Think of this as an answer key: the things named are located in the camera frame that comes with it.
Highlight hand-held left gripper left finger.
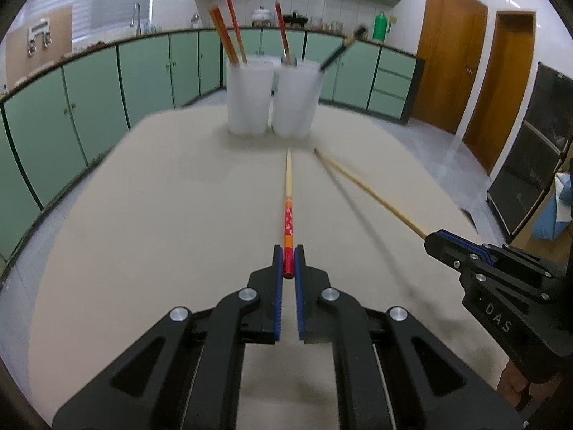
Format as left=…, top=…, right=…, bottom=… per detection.
left=53, top=245, right=287, bottom=430

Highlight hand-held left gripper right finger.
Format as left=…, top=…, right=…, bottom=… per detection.
left=293, top=245, right=524, bottom=430

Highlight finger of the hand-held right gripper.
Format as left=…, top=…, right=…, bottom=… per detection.
left=436, top=230, right=558, bottom=290
left=423, top=233, right=553, bottom=301

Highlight red orange wooden chopstick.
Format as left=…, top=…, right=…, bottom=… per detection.
left=282, top=149, right=297, bottom=278
left=274, top=1, right=293, bottom=66
left=226, top=0, right=248, bottom=66
left=208, top=6, right=240, bottom=66

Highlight plain bamboo chopstick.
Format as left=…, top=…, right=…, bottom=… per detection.
left=313, top=147, right=429, bottom=239

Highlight white plastic container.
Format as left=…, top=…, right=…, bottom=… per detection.
left=272, top=58, right=325, bottom=139
left=226, top=57, right=275, bottom=136

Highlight black chopstick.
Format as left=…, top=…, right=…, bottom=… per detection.
left=319, top=26, right=368, bottom=72

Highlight person's right hand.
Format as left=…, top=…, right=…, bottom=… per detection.
left=495, top=360, right=533, bottom=413

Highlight blue cloth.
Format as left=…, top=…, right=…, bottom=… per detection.
left=533, top=172, right=573, bottom=240

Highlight black mesh chair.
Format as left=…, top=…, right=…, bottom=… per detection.
left=486, top=60, right=573, bottom=245

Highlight brown wooden door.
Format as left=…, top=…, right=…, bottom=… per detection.
left=461, top=9, right=537, bottom=175
left=411, top=0, right=488, bottom=134

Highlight green thermos flask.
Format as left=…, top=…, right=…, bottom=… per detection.
left=372, top=10, right=391, bottom=42

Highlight green kitchen base cabinets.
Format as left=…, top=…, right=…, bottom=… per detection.
left=0, top=27, right=426, bottom=278

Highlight cardboard panel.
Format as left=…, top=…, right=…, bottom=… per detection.
left=4, top=5, right=73, bottom=92

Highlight white wall bracket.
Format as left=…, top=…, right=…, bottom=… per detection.
left=27, top=18, right=52, bottom=57

